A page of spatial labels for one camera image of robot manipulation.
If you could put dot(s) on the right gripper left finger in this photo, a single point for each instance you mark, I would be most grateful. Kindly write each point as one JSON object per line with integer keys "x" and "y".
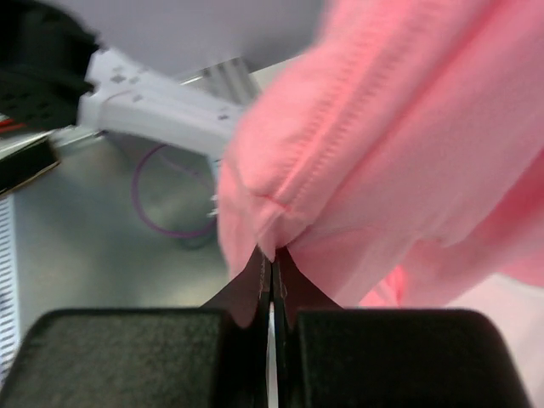
{"x": 211, "y": 356}

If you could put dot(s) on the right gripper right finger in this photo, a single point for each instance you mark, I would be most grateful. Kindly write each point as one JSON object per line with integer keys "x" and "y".
{"x": 328, "y": 356}

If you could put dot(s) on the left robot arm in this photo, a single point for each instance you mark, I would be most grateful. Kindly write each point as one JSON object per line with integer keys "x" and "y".
{"x": 55, "y": 74}

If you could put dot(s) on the light pink t shirt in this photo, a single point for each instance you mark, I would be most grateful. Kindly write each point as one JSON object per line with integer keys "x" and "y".
{"x": 400, "y": 160}

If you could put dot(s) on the white cable duct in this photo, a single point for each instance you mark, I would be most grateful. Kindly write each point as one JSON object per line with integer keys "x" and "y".
{"x": 10, "y": 331}

